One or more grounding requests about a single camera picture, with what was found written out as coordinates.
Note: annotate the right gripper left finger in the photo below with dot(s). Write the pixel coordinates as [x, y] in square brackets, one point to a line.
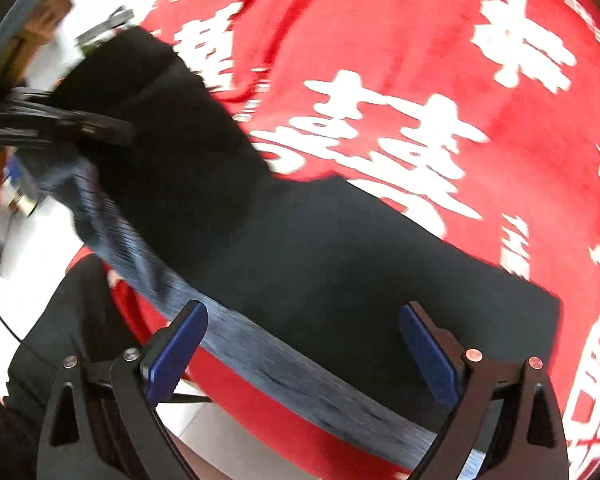
[101, 420]

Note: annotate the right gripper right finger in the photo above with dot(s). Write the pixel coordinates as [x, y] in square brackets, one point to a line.
[528, 440]

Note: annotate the black pants with grey lining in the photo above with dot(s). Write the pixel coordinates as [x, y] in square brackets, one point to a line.
[303, 281]

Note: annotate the red blanket with white characters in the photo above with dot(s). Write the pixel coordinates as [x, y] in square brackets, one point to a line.
[479, 120]

